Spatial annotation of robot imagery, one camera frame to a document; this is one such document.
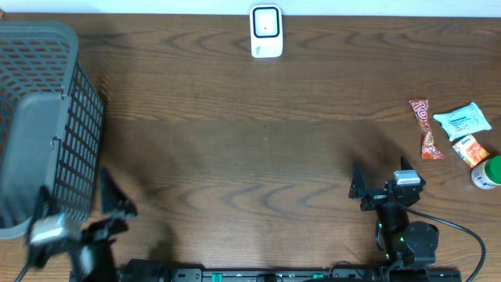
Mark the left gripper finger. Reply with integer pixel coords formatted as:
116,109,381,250
31,186,58,228
100,168,137,219

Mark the red chocolate bar wrapper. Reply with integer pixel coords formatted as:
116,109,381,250
409,99,444,160

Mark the small orange snack box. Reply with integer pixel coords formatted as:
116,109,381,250
452,134,489,168

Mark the teal toilet tissue pack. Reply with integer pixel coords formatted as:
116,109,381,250
433,102,492,141

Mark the green lid jar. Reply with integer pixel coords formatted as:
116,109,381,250
471,155,501,190

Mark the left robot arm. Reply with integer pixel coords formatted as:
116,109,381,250
23,168,138,281

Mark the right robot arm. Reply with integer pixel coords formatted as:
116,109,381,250
348,157,439,282

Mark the grey plastic mesh basket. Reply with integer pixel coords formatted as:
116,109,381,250
1,21,105,240

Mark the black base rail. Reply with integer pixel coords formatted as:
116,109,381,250
69,258,463,282

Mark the left black cable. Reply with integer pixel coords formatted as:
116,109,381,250
13,260,34,282

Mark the black cable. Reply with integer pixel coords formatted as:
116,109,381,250
395,201,487,282
13,260,34,282

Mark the right black cable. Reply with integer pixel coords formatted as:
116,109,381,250
395,201,487,282

